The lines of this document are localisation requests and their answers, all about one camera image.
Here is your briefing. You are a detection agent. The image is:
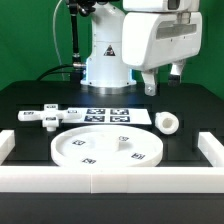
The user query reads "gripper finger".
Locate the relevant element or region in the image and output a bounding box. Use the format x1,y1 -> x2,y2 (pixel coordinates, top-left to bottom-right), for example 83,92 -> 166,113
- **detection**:
168,60 -> 186,86
141,68 -> 158,96

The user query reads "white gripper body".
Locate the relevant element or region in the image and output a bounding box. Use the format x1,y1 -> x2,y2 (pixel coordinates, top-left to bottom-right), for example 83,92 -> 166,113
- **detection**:
122,12 -> 202,71

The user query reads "white round table top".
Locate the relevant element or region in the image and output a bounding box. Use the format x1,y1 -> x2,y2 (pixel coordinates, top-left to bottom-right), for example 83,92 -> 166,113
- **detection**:
51,125 -> 163,169

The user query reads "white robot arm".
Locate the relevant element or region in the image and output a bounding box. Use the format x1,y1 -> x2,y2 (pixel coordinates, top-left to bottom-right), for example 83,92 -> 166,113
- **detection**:
81,0 -> 202,96

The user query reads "white fiducial marker sheet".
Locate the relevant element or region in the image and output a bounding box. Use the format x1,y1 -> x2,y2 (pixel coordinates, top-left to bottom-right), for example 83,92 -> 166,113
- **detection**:
63,108 -> 152,125

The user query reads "white right fence block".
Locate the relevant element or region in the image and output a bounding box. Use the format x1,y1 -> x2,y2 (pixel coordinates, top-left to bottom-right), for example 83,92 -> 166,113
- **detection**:
197,132 -> 224,167

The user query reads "white fence block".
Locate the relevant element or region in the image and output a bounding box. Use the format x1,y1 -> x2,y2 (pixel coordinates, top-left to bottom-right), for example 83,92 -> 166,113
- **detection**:
197,132 -> 224,167
0,130 -> 15,166

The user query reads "white cross-shaped table base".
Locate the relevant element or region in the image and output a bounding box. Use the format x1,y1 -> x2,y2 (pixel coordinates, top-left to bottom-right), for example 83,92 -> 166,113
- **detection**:
18,104 -> 82,132

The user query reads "white left fence block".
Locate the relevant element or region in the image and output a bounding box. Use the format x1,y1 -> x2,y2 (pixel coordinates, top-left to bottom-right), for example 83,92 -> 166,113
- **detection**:
0,130 -> 15,166

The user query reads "black camera pole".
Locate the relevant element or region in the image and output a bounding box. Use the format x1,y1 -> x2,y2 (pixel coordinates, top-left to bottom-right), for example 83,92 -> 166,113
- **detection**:
65,0 -> 96,69

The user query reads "grey cable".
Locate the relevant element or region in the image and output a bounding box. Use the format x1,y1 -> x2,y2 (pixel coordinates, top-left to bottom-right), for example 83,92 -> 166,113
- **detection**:
52,0 -> 66,81

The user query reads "black cable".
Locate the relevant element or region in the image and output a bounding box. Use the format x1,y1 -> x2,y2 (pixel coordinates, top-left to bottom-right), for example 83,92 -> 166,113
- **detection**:
35,64 -> 83,82

